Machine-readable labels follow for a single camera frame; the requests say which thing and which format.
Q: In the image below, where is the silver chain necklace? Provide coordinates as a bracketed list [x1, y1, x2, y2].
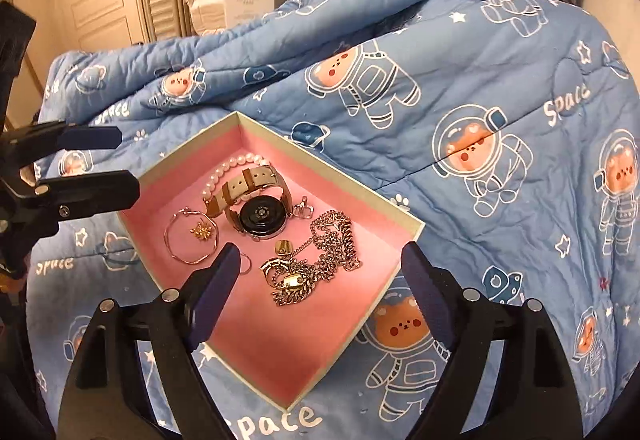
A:
[260, 209, 362, 307]

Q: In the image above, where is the pink pearl bracelet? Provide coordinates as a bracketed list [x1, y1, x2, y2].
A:
[201, 154, 273, 203]

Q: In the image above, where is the wide gold ring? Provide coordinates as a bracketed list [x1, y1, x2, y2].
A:
[259, 256, 288, 278]

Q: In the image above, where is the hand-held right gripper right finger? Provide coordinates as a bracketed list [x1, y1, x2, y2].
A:
[401, 242, 586, 440]

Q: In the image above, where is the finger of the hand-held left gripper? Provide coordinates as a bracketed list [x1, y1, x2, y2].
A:
[0, 120, 123, 171]
[20, 170, 141, 238]

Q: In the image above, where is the thin silver bangle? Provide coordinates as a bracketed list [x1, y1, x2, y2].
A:
[164, 209, 219, 265]

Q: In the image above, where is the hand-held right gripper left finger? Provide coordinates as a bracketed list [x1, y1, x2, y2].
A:
[57, 242, 242, 440]

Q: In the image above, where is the watch with beige strap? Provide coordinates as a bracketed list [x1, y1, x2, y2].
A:
[202, 164, 293, 241]

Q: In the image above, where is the blue astronaut print blanket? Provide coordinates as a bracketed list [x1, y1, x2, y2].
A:
[25, 0, 640, 440]

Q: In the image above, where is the pale green jewelry box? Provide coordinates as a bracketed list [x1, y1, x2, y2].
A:
[117, 111, 426, 411]

